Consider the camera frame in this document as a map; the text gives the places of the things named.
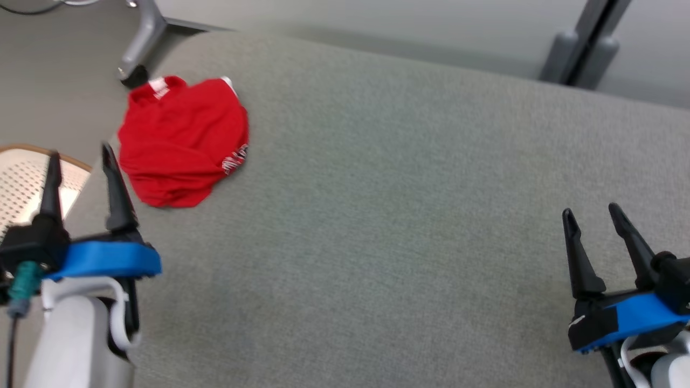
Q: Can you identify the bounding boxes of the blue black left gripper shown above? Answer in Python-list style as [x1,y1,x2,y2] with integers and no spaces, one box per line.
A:
[40,143,162,347]

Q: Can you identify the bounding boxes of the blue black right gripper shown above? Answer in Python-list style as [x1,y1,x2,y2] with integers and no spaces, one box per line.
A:
[562,203,690,354]

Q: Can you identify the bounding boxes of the red basketball shorts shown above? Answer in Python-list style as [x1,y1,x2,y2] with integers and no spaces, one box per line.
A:
[117,75,250,209]

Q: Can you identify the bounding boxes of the white perforated laundry basket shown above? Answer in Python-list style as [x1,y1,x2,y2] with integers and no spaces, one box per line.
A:
[0,143,92,238]

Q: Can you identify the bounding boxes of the black cable with teal plug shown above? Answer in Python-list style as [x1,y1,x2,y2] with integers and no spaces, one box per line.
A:
[5,261,46,388]

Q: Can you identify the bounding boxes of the grey double partition post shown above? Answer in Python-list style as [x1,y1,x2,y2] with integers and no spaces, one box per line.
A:
[539,0,631,89]

